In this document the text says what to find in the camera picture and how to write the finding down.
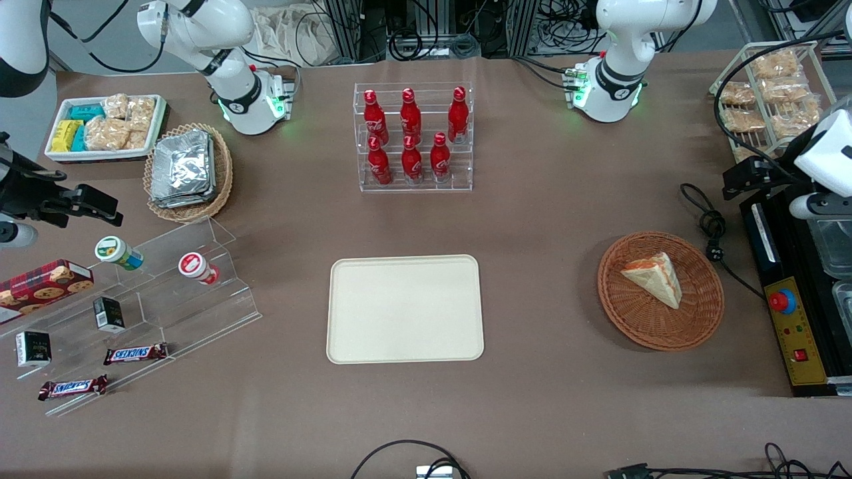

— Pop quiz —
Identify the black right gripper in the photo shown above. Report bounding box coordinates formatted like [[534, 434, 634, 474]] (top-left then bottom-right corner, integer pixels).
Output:
[[27, 185, 124, 228]]

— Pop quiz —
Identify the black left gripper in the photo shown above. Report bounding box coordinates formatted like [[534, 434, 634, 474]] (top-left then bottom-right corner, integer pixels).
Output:
[[724, 158, 802, 200]]

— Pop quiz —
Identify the triangular sandwich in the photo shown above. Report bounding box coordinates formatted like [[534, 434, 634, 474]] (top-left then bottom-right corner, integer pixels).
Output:
[[621, 251, 684, 310]]

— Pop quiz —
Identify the oval light wicker basket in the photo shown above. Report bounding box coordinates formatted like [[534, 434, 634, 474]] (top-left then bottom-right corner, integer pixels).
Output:
[[143, 123, 234, 223]]

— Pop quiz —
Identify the round brown wicker basket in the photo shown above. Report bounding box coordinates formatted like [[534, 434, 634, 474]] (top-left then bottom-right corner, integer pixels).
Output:
[[597, 231, 725, 351]]

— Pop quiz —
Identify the cream rectangular plastic tray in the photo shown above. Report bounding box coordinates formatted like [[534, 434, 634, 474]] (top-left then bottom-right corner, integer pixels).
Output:
[[326, 254, 485, 365]]

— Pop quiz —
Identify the green lid yogurt cup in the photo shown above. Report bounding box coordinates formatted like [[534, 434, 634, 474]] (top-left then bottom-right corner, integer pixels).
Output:
[[95, 236, 144, 271]]

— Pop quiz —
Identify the white rectangular snack bin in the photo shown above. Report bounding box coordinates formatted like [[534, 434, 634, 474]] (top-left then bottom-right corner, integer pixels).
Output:
[[45, 94, 167, 164]]

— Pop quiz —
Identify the red cookie box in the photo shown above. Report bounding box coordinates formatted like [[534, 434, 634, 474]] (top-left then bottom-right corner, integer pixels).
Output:
[[0, 259, 95, 325]]

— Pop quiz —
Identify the yellow snack pack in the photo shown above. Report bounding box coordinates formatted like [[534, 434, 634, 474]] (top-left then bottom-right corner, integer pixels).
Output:
[[51, 120, 84, 152]]

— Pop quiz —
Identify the small black carton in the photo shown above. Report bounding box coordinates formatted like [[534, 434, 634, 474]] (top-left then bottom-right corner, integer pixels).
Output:
[[93, 296, 126, 333], [15, 331, 52, 368]]

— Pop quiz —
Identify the stack of silver foil packs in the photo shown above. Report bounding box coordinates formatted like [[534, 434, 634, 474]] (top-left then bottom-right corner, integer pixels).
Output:
[[149, 130, 217, 209]]

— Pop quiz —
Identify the red lid yogurt cup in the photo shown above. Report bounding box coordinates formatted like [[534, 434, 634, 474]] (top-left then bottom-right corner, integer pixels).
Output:
[[178, 251, 220, 285]]

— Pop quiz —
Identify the large clear plastic container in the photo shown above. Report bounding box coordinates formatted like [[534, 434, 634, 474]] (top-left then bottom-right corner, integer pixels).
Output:
[[809, 216, 852, 279]]

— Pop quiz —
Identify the clear acrylic stepped stand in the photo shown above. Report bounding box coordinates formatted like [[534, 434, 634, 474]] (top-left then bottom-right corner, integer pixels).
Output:
[[0, 216, 262, 418]]

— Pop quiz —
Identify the snickers chocolate bar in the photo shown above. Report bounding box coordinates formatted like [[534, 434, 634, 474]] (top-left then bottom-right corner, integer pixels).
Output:
[[38, 375, 108, 401], [103, 343, 169, 366]]

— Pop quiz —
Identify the black machine with yellow panel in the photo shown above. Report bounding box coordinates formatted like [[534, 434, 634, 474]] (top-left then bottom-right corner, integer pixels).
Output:
[[740, 183, 852, 398]]

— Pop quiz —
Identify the small clear plastic container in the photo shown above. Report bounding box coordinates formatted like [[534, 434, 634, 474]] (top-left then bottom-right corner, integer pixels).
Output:
[[832, 279, 852, 327]]

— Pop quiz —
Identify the beige crumpled cloth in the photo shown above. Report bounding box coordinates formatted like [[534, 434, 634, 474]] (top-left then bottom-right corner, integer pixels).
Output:
[[250, 5, 337, 67]]

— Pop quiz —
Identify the red cola bottle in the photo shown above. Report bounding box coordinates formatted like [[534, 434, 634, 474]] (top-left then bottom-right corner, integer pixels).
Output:
[[447, 86, 469, 144], [363, 89, 389, 144], [367, 136, 393, 186], [401, 134, 423, 185], [430, 132, 452, 183], [400, 88, 423, 142]]

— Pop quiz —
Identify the clear acrylic bottle rack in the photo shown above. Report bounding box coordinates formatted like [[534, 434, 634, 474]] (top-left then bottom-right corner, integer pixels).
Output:
[[353, 82, 474, 194]]

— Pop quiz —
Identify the black power cable with plug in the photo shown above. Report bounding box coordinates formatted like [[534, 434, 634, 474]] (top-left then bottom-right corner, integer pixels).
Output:
[[680, 183, 766, 300]]

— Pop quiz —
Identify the white wire shelf rack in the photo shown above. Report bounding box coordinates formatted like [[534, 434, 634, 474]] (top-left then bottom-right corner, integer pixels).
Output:
[[709, 40, 838, 180]]

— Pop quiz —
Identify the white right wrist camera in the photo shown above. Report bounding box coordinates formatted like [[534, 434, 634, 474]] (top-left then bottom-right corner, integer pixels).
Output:
[[0, 223, 39, 249]]

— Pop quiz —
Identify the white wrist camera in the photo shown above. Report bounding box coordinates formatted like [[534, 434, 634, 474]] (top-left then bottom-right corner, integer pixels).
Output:
[[790, 193, 852, 220], [0, 223, 39, 249]]

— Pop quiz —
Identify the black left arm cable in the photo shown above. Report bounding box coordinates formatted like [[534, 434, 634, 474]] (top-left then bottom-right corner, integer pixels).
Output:
[[714, 30, 852, 187]]

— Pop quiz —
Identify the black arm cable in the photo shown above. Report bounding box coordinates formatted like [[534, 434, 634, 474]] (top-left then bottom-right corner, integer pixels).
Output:
[[47, 0, 167, 74], [714, 30, 852, 187]]

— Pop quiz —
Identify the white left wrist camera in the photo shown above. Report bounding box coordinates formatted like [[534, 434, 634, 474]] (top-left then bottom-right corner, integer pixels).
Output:
[[790, 193, 852, 220]]

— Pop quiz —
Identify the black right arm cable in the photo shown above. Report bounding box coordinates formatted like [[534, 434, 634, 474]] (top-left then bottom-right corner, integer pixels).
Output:
[[47, 0, 167, 74]]

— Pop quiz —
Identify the black cable with connector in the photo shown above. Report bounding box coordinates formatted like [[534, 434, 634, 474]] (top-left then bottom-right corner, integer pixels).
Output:
[[604, 442, 852, 479]]

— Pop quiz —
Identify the black coiled cable bundle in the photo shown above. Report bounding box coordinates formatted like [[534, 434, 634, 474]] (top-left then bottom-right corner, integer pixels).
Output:
[[388, 0, 481, 59]]

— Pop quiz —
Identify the black looped table cable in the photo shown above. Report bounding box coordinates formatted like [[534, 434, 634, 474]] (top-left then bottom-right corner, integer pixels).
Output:
[[351, 439, 470, 479]]

